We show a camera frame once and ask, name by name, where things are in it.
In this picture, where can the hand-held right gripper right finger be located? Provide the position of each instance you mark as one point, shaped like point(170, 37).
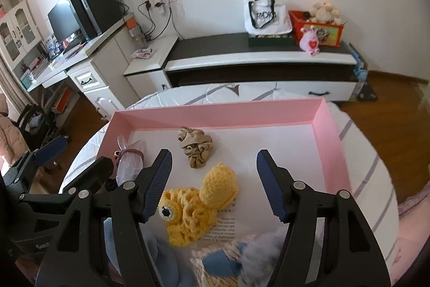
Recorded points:
point(272, 187)

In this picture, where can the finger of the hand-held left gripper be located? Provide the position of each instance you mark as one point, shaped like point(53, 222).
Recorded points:
point(50, 149)
point(97, 172)

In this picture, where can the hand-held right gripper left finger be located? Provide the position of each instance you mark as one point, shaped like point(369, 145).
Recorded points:
point(158, 186)

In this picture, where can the beige scrunchie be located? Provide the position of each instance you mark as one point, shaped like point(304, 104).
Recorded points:
point(195, 145)

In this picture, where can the printed baby cloth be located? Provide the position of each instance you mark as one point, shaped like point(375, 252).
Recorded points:
point(262, 243)

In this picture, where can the yellow crocheted toy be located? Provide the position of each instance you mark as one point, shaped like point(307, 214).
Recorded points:
point(215, 186)

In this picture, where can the light blue cloth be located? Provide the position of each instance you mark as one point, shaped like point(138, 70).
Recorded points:
point(161, 260)

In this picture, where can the pink cardboard box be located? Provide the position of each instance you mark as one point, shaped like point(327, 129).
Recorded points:
point(268, 112)

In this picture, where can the bag of cotton swabs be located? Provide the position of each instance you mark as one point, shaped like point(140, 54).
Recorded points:
point(215, 278)

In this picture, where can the black office chair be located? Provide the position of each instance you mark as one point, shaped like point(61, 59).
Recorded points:
point(33, 125)

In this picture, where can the orange white storage box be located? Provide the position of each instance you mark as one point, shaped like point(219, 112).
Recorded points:
point(63, 100)

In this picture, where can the stack of books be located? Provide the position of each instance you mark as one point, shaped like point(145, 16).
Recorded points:
point(32, 71)

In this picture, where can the blue white carton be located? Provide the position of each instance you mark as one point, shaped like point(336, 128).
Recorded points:
point(51, 45)

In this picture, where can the black keyboard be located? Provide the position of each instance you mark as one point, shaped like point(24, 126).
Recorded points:
point(72, 43)

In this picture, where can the white desk with drawers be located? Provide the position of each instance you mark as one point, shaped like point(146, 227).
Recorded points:
point(107, 38)

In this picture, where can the white glass-door cabinet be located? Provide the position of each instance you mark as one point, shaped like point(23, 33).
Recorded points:
point(10, 28)

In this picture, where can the black computer monitor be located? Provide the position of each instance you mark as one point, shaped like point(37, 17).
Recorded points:
point(62, 21)

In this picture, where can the pink printed packet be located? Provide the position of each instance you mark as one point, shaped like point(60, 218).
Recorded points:
point(142, 52)

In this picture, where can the black flat floor device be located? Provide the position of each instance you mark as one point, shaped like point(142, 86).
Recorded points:
point(368, 92)

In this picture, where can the blue packets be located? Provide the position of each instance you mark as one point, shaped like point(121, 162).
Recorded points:
point(361, 71)

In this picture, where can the pink printed bedsheet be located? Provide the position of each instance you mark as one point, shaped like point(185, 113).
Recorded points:
point(413, 233)

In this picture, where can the pink plush heart toy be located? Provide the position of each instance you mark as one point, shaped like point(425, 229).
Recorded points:
point(310, 43)

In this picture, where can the black top white TV bench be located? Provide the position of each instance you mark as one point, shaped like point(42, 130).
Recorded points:
point(235, 41)

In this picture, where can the black computer tower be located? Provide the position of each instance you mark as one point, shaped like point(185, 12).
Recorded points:
point(97, 4)

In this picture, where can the red storage box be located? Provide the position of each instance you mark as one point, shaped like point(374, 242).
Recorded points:
point(331, 34)

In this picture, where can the white tote bag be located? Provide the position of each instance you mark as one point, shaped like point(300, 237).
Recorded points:
point(268, 19)

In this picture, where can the beige plush toy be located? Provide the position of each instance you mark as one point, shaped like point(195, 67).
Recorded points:
point(322, 13)

